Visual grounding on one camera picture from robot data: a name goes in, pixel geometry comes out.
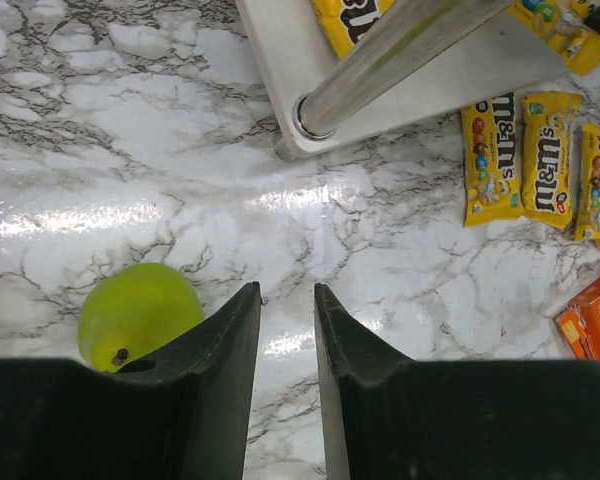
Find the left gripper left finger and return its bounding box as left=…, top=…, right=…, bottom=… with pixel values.
left=0, top=282, right=262, bottom=479

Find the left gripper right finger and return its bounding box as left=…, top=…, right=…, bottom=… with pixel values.
left=314, top=284, right=600, bottom=479

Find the white two-tier shelf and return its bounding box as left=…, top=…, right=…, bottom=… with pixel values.
left=238, top=1, right=568, bottom=161

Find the green pear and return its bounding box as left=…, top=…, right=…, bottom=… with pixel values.
left=77, top=263, right=205, bottom=372

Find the orange snack package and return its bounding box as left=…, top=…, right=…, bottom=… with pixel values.
left=556, top=277, right=600, bottom=361

